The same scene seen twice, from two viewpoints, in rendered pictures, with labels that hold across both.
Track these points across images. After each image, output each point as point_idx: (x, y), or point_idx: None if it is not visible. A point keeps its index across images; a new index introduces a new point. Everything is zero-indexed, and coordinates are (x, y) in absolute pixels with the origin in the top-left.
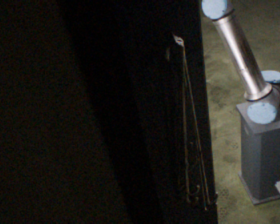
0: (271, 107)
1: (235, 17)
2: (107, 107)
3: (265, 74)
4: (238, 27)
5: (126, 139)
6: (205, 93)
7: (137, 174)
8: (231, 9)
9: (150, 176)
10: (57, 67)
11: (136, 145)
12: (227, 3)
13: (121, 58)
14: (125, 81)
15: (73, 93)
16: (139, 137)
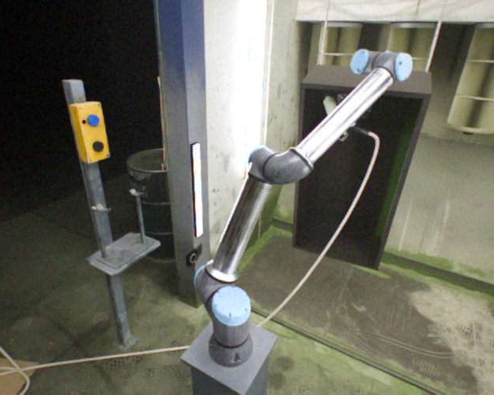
0: (198, 269)
1: (245, 180)
2: (215, 122)
3: (237, 298)
4: (241, 190)
5: (212, 145)
6: (162, 111)
7: (212, 169)
8: (248, 169)
9: None
10: (223, 94)
11: (210, 151)
12: (251, 161)
13: None
14: None
15: (222, 109)
16: None
